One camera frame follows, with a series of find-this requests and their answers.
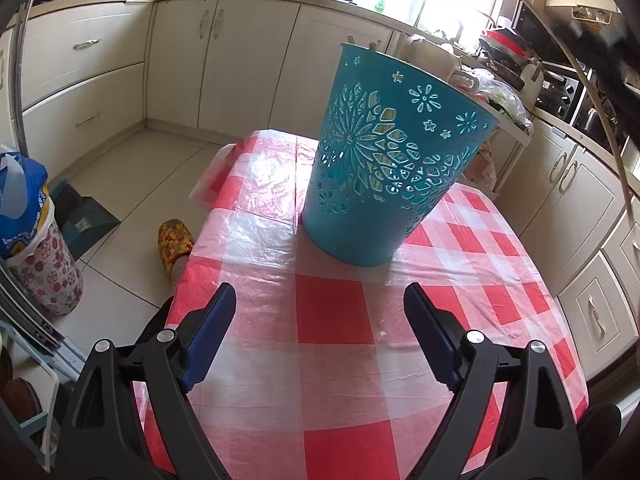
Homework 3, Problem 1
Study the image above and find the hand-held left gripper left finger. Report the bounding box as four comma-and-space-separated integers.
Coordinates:
61, 282, 237, 480

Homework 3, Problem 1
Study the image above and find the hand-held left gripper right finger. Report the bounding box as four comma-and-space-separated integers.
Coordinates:
403, 282, 585, 480

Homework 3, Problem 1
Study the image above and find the teal perforated plastic basket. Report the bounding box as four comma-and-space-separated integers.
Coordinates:
301, 42, 501, 267

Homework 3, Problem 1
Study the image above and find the red white checked tablecloth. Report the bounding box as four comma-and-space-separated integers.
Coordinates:
132, 130, 590, 480

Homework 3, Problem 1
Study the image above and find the yellow patterned slipper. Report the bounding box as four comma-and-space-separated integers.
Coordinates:
157, 219, 196, 281

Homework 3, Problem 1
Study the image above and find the red and black pan stack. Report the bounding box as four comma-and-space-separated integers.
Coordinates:
477, 25, 533, 63

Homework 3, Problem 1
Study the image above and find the clear bag of vegetables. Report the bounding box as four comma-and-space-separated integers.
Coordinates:
450, 67, 528, 128

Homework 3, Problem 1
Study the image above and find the white shelf rack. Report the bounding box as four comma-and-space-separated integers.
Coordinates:
395, 32, 535, 196

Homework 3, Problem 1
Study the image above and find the cream cabinet row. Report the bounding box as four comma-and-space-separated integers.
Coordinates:
492, 115, 640, 381

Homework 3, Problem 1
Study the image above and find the pink plastic bag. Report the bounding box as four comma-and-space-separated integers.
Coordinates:
464, 145, 499, 189

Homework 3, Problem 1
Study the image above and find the floral patterned bucket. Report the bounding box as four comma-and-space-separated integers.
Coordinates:
7, 205, 85, 318

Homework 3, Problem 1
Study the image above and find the dark blue dustpan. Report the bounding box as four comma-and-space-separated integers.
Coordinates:
50, 176, 122, 262

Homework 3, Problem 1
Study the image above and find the grey metal rack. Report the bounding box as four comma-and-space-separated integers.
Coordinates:
0, 260, 88, 363

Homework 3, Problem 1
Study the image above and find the blue plastic bag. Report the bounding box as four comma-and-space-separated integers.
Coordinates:
0, 151, 51, 261

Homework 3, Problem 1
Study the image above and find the cream double door cabinet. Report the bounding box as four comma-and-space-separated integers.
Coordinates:
145, 0, 396, 136

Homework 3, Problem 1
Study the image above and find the cream drawer cabinet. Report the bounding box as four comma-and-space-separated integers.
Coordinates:
0, 0, 151, 181

